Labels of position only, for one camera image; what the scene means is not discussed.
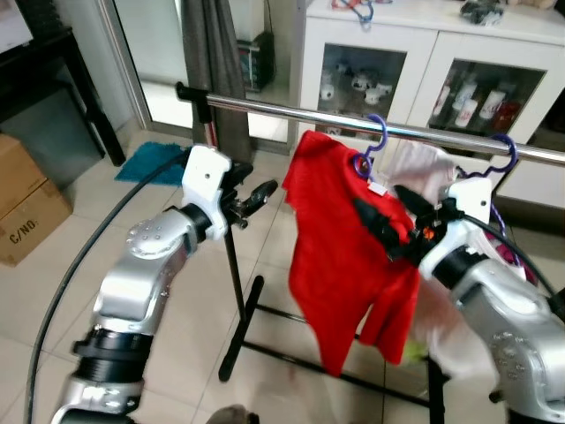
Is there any purple plastic hanger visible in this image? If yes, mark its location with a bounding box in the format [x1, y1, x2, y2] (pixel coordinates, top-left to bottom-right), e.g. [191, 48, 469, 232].
[351, 112, 390, 185]
[455, 132, 519, 244]

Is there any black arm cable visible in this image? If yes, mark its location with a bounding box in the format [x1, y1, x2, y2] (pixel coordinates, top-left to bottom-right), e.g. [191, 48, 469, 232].
[455, 215, 565, 319]
[24, 148, 191, 424]

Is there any small black object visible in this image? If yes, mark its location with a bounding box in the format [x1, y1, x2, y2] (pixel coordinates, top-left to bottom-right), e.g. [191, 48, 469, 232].
[459, 0, 504, 26]

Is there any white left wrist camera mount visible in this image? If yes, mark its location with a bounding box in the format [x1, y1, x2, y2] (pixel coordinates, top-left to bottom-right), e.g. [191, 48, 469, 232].
[181, 146, 233, 239]

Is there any red t-shirt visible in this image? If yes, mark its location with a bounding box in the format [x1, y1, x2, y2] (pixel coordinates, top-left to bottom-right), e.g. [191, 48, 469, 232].
[282, 131, 423, 376]

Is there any grey storage box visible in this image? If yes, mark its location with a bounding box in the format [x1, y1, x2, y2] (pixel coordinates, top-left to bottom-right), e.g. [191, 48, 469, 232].
[0, 88, 94, 164]

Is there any black clothes rack frame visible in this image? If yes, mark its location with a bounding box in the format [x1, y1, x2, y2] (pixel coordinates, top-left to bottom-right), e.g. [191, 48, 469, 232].
[196, 95, 447, 424]

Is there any grey robot foot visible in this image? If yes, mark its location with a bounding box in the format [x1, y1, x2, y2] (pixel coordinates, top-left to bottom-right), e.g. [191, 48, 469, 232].
[205, 405, 259, 424]

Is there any red blue tangled item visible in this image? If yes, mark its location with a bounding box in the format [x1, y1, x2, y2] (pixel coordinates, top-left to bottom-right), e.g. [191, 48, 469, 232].
[331, 0, 376, 27]

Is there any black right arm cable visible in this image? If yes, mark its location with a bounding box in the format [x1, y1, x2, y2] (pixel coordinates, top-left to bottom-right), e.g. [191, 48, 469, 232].
[455, 215, 565, 319]

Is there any white box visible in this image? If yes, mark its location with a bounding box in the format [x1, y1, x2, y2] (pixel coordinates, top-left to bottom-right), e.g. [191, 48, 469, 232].
[0, 0, 34, 52]

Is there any printed cardboard box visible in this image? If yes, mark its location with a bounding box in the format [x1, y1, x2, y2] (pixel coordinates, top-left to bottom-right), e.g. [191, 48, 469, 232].
[0, 181, 73, 268]

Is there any chrome clothes rack rail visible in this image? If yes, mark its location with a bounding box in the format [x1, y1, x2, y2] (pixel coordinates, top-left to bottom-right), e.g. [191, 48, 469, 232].
[175, 81, 565, 167]

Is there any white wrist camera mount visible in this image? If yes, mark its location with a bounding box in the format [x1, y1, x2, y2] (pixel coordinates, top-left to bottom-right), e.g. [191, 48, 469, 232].
[181, 146, 233, 239]
[424, 177, 495, 270]

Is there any white red bottle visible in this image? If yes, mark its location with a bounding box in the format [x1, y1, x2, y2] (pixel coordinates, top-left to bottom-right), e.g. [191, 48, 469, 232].
[439, 79, 456, 116]
[481, 87, 506, 120]
[455, 95, 479, 126]

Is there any pink plastic toy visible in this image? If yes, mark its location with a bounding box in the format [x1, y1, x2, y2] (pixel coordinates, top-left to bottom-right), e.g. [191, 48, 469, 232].
[494, 234, 539, 284]

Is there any yellow green ball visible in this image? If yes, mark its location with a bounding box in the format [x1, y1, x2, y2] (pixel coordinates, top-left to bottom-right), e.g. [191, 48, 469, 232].
[402, 340, 431, 365]

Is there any grey curtain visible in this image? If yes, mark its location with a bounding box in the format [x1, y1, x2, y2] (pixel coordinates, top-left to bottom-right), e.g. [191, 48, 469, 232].
[181, 0, 257, 164]

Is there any dark red package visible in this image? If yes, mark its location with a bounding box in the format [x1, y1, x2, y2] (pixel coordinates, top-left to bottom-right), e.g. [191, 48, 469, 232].
[494, 102, 522, 133]

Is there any white glass door cabinet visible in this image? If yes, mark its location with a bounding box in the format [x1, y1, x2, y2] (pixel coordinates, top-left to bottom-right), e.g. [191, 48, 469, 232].
[296, 0, 565, 208]

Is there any aluminium glass sliding door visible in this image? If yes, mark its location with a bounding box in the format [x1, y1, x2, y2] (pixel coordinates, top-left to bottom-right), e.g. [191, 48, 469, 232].
[95, 0, 305, 147]

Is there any colourful product box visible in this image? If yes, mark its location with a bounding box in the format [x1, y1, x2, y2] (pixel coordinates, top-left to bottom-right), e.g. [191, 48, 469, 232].
[238, 31, 275, 94]

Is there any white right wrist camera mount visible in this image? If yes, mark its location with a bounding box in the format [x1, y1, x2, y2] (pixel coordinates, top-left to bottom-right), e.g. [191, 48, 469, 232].
[424, 177, 495, 270]

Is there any black desk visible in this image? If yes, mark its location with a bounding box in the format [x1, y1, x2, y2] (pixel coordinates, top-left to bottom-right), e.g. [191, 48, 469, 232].
[0, 26, 126, 169]

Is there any teal floor mat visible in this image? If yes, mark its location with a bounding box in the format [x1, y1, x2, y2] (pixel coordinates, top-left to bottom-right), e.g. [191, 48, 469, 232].
[115, 141, 191, 186]

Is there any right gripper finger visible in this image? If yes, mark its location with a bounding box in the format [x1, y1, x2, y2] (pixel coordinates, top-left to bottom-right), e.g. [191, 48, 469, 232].
[393, 185, 440, 222]
[353, 200, 409, 262]

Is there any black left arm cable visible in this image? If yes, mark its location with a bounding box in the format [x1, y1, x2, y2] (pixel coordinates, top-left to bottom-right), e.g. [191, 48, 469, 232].
[24, 148, 191, 424]

